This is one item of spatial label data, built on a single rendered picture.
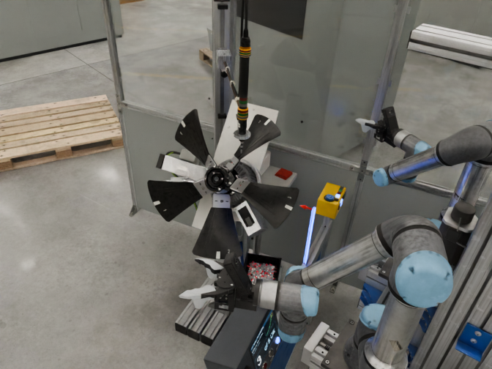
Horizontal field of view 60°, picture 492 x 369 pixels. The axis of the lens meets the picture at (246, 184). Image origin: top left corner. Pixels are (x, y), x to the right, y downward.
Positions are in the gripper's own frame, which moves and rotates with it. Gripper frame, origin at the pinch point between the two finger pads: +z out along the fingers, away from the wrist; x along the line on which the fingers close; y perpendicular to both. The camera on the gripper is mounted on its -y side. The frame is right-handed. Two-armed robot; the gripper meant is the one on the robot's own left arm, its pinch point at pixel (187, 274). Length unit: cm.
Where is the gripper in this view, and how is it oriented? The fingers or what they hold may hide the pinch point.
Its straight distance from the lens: 118.7
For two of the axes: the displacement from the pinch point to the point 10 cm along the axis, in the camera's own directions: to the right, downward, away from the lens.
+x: 1.7, -4.7, 8.7
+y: -0.6, 8.7, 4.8
